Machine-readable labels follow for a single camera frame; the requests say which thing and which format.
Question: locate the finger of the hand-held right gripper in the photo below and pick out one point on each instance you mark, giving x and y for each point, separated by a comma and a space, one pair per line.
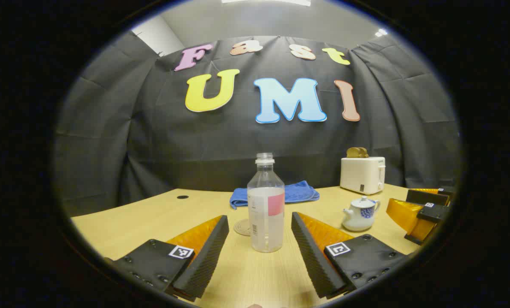
428, 197
404, 216

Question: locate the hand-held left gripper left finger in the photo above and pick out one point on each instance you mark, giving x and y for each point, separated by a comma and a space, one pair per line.
203, 261

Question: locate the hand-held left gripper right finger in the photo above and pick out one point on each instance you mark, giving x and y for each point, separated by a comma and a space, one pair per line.
312, 256

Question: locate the white blue-patterned teacup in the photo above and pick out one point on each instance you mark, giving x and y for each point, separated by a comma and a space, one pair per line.
359, 220

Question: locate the round woven coaster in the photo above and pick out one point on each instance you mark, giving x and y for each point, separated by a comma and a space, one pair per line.
241, 227

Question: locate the clear plastic water bottle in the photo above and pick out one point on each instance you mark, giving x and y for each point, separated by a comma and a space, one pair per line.
265, 222

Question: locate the white toaster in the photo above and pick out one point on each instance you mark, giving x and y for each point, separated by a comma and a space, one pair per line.
361, 175

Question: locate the blue towel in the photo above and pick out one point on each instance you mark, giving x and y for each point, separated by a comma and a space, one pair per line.
302, 192

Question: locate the brown bread slice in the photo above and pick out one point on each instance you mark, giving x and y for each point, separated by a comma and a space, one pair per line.
357, 152

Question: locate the black backdrop cloth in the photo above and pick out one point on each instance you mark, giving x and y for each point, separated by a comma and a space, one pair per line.
160, 141

